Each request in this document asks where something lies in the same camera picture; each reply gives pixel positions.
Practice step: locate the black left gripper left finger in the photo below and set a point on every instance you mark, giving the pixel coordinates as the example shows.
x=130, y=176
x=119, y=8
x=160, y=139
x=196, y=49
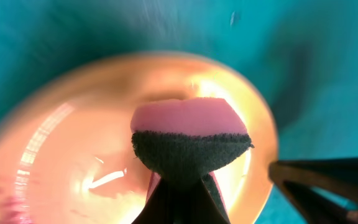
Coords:
x=159, y=207

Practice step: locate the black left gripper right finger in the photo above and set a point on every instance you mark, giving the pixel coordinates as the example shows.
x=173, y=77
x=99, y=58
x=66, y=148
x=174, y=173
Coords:
x=202, y=204

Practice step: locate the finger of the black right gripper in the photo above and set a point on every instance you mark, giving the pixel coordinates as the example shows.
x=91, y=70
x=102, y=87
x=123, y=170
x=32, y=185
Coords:
x=295, y=179

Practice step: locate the pink green sponge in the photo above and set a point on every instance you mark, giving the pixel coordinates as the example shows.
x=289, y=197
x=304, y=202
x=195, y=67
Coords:
x=183, y=141

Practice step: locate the teal plastic tray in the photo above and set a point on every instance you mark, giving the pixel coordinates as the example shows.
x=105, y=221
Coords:
x=301, y=56

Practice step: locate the yellow plate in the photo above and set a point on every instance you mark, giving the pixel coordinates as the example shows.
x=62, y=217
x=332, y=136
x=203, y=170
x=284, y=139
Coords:
x=66, y=154

